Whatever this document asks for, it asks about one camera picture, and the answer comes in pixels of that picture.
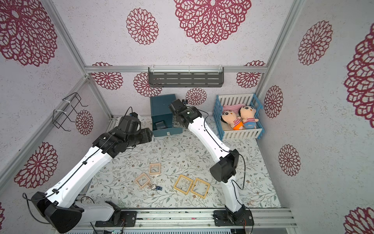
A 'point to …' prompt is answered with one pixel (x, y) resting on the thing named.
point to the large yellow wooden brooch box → (183, 184)
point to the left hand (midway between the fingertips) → (148, 135)
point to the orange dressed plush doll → (230, 118)
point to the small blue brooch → (158, 187)
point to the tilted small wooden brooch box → (142, 180)
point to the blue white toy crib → (237, 116)
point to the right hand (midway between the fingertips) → (186, 123)
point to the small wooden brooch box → (155, 168)
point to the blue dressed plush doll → (247, 112)
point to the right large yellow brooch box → (200, 187)
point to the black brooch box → (160, 125)
